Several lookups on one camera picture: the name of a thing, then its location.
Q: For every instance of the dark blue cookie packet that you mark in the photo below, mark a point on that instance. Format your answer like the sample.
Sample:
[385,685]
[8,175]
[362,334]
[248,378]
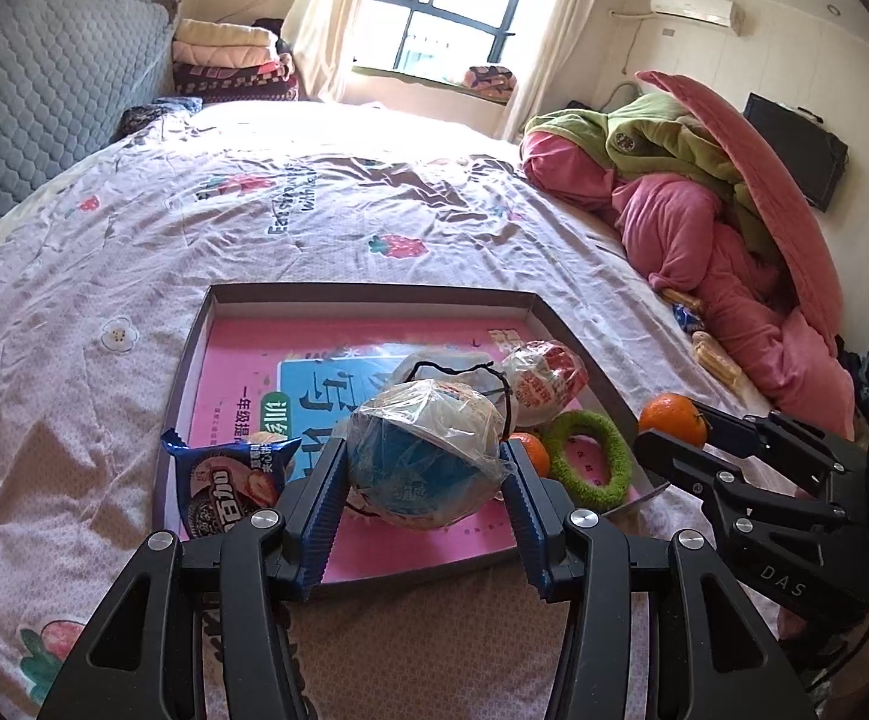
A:
[224,487]

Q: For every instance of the cream curtain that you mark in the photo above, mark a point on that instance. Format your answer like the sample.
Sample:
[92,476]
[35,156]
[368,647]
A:
[322,22]
[554,37]

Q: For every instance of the pink box tray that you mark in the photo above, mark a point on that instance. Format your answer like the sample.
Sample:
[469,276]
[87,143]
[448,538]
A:
[194,360]

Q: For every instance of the grey quilted headboard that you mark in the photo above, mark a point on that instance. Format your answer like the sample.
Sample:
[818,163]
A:
[44,90]

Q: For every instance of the green blanket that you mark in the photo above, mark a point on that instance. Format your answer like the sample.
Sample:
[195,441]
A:
[652,135]

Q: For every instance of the dark blue cloth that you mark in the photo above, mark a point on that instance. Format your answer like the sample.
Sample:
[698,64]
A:
[164,112]

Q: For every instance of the black television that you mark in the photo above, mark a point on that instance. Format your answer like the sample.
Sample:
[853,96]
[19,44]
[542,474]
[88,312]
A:
[794,150]

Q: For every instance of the red toy egg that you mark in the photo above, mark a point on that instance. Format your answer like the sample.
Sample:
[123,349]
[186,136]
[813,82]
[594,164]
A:
[547,386]

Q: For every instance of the blue toy egg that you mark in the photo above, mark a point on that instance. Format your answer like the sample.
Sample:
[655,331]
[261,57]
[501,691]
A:
[419,472]

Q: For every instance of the white air conditioner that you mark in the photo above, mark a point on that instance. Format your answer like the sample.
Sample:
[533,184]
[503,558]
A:
[693,9]

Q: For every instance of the floral cushion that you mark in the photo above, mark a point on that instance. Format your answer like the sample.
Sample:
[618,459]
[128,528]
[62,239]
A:
[491,81]

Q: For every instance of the stack of folded blankets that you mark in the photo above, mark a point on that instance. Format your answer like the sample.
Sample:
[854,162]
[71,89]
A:
[232,52]

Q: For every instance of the yellow biscuit packet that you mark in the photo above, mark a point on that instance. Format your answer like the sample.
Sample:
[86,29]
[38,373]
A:
[716,360]

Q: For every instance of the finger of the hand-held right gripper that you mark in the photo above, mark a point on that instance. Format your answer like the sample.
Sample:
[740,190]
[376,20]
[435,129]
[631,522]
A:
[727,427]
[697,461]

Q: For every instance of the blue snack packet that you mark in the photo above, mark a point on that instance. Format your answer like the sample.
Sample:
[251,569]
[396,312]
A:
[688,317]

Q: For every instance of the pink book with blue label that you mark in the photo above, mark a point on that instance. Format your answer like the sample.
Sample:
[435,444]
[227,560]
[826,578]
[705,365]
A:
[254,360]

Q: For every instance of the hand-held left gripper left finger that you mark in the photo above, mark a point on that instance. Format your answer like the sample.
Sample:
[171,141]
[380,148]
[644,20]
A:
[322,532]

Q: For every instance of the pink blanket pile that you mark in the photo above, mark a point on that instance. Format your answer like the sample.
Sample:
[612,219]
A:
[674,225]

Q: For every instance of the orange biscuit packet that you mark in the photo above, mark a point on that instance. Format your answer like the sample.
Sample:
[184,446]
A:
[683,298]

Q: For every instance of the orange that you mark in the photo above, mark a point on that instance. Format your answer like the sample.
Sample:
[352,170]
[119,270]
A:
[671,420]
[533,454]

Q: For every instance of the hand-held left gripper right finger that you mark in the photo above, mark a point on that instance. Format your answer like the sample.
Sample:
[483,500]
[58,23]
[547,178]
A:
[524,532]

